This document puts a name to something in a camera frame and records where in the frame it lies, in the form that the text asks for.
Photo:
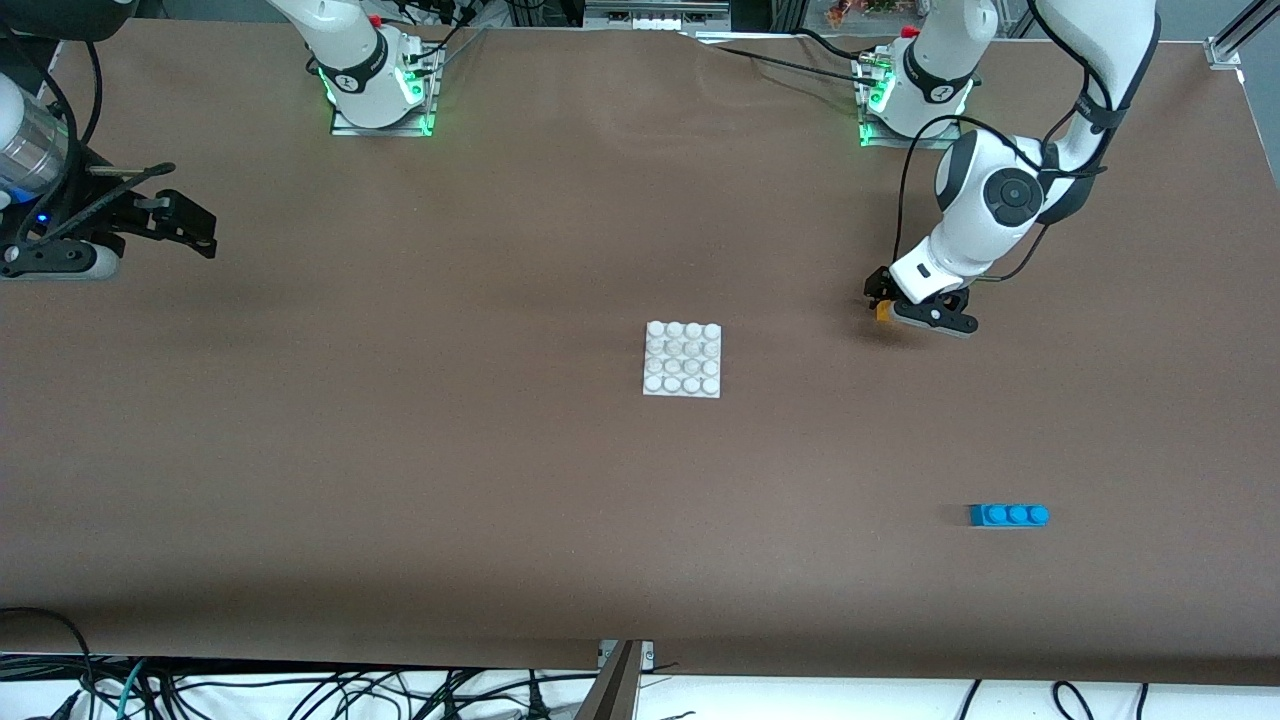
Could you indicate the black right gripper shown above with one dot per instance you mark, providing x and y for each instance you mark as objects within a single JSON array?
[{"x": 88, "y": 200}]

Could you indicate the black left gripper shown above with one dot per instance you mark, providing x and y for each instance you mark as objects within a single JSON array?
[{"x": 879, "y": 284}]

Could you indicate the white studded base plate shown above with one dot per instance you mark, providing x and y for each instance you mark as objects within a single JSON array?
[{"x": 683, "y": 360}]

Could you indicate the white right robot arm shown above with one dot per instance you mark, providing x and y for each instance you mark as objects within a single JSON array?
[{"x": 355, "y": 60}]

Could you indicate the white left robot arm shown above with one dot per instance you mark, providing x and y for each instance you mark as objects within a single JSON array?
[{"x": 985, "y": 215}]

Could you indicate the blue three-stud block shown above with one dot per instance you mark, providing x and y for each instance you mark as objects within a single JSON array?
[{"x": 1005, "y": 517}]

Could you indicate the brown table cover sheet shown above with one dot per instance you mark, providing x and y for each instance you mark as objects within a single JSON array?
[{"x": 640, "y": 200}]

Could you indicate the grey white power strip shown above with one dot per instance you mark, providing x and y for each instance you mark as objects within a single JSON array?
[{"x": 655, "y": 20}]

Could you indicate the dark metal pole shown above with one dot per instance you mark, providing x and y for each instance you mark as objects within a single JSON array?
[{"x": 612, "y": 695}]

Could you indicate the small metal bracket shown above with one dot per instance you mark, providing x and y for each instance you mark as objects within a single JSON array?
[{"x": 648, "y": 655}]

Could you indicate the aluminium frame profile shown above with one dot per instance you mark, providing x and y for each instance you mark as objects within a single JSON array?
[{"x": 1235, "y": 35}]

